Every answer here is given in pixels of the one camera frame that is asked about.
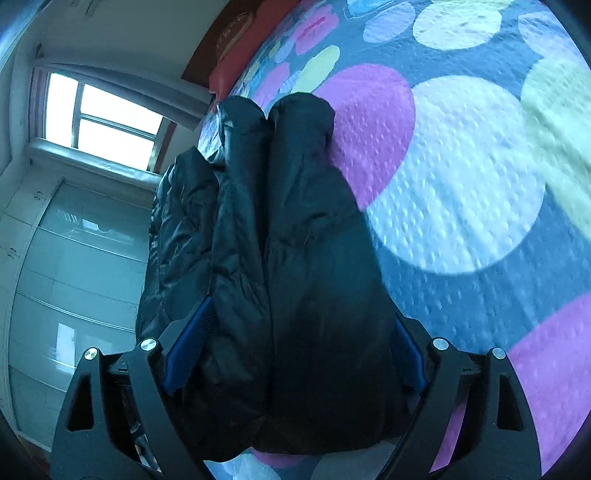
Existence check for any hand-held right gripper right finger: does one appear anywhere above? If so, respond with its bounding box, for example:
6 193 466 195
390 318 543 480

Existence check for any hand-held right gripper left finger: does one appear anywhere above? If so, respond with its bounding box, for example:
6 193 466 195
48 295 218 480

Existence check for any black puffer jacket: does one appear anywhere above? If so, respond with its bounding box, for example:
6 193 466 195
135 92 428 467

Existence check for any glass door wardrobe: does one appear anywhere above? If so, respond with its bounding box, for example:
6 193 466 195
0 178 160 450

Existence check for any polka dot bed blanket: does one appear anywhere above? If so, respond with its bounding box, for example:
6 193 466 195
198 0 591 480

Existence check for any window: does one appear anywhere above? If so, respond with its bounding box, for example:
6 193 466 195
44 71 164 174

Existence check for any white curtain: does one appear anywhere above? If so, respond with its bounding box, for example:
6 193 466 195
32 58 215 132

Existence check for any red pillow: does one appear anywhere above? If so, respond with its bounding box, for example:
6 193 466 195
208 0 301 95

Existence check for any brown wooden headboard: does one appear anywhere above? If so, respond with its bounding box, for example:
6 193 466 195
182 0 273 86

